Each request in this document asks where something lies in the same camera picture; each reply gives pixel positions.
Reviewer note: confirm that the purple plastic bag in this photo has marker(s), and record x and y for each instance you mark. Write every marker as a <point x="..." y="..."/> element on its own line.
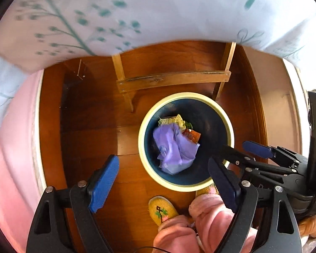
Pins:
<point x="173" y="150"/>

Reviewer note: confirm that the yellow embroidered slipper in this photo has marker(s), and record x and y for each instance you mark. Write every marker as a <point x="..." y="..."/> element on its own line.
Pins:
<point x="162" y="210"/>
<point x="206" y="190"/>

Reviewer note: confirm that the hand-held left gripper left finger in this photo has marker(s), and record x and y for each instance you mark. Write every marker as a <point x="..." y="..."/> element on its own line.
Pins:
<point x="104" y="184"/>

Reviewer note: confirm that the cream rimmed blue bin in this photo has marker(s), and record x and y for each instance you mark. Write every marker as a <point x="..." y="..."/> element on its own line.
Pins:
<point x="147" y="126"/>

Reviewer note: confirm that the orange gold foil packet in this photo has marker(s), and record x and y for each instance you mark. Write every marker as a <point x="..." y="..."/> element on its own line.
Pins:
<point x="192" y="136"/>

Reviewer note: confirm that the person's leg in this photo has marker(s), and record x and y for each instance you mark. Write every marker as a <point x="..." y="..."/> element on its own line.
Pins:
<point x="173" y="237"/>
<point x="213" y="216"/>

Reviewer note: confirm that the patterned wrapper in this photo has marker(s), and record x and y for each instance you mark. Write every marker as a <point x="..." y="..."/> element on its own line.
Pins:
<point x="171" y="121"/>

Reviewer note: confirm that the person's right leg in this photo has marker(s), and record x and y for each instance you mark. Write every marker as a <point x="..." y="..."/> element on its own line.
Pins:
<point x="213" y="216"/>

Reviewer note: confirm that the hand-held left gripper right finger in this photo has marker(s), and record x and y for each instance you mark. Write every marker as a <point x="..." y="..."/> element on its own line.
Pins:
<point x="223" y="184"/>

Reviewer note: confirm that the pink bedding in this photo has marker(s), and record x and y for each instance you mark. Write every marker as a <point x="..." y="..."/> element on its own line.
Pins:
<point x="10" y="189"/>

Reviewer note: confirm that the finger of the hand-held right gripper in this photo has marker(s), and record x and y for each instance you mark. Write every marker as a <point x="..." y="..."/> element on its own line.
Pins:
<point x="258" y="150"/>
<point x="234" y="155"/>

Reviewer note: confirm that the wooden table frame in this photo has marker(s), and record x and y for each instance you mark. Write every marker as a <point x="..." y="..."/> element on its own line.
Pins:
<point x="173" y="78"/>

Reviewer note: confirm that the person's right hand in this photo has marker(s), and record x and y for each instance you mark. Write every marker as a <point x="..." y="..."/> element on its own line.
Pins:
<point x="313" y="226"/>

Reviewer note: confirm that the tree print tablecloth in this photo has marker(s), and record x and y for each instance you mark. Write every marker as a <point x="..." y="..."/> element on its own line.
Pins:
<point x="173" y="10"/>

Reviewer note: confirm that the person's left leg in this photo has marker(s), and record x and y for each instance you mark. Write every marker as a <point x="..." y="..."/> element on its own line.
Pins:
<point x="173" y="237"/>

